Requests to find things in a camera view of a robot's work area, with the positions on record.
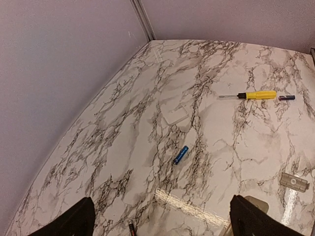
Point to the right aluminium corner post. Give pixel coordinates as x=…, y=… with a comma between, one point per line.
x=143, y=19

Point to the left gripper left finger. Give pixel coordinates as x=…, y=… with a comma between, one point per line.
x=79, y=220

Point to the blue battery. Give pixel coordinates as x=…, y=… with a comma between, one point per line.
x=180, y=155

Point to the aluminium front rail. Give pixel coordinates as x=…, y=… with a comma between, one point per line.
x=312, y=53

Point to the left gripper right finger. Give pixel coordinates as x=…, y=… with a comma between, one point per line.
x=248, y=220

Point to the small white remote control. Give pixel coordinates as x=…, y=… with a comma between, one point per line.
x=262, y=205

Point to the grey battery cover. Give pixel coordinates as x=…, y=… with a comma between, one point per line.
x=294, y=182

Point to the yellow handled screwdriver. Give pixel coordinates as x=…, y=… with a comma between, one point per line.
x=258, y=95

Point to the purple pink battery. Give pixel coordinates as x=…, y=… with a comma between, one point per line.
x=286, y=97

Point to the black battery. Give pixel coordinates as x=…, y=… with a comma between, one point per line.
x=131, y=228

